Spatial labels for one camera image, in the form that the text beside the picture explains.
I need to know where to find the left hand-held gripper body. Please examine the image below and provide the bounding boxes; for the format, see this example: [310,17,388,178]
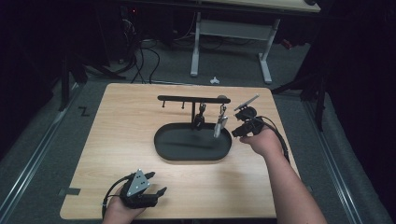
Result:
[119,168,158,210]

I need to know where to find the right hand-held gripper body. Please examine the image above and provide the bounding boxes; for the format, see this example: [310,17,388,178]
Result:
[233,94,266,137]

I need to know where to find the silver keys with carabiner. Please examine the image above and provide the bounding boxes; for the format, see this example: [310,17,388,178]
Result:
[212,104,229,139]

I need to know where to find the black car key fob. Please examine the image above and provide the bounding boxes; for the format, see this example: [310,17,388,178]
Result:
[191,102,207,131]

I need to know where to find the black key rack with tray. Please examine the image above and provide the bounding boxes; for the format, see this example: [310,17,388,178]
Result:
[153,94,233,162]

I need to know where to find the person's left hand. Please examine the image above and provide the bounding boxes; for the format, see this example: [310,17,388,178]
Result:
[103,195,148,219]

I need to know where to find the person's right hand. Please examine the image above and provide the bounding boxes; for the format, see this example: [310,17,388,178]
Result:
[239,125,285,159]

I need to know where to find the black metal stand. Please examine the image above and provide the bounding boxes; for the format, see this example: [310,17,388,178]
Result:
[58,54,127,113]
[271,69,329,132]

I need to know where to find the black zigzag tape mark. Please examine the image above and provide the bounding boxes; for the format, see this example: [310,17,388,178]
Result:
[78,105,92,118]

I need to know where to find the left hand-held gripper cable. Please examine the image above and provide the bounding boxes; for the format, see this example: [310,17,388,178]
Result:
[100,173,135,219]

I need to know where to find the hand-held gripper cable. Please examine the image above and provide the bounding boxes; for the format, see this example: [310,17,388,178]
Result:
[100,173,135,219]
[242,113,291,165]

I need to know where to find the right hand-held gripper cable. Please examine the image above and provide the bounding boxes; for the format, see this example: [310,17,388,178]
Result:
[242,113,291,165]

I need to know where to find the white metal frame desk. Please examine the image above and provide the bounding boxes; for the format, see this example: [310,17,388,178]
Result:
[190,0,322,86]

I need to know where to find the metal floor rail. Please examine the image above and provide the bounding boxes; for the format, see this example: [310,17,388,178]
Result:
[0,81,83,217]
[303,98,364,224]

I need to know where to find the bundle of black floor cables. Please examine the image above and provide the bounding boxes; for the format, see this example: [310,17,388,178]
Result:
[119,5,162,85]

